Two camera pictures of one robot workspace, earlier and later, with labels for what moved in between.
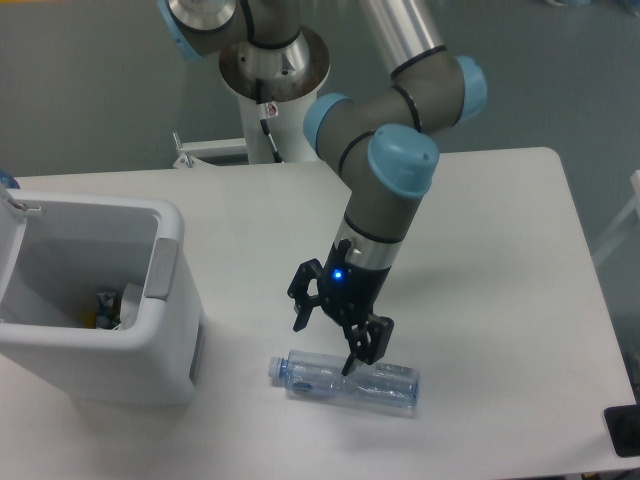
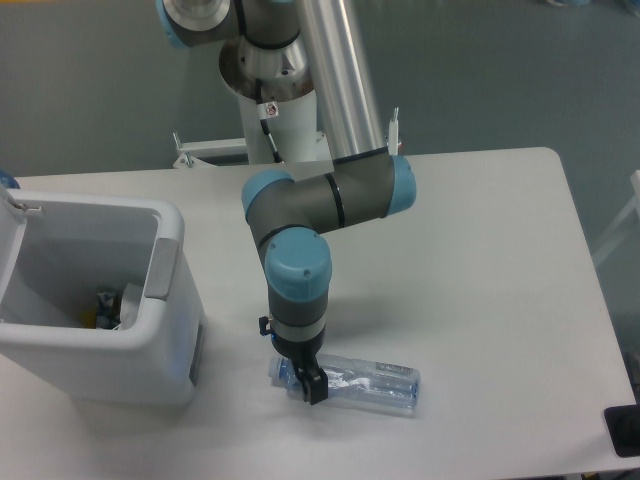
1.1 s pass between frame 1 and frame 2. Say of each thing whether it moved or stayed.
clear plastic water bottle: stayed
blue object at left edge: stayed
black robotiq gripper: moved
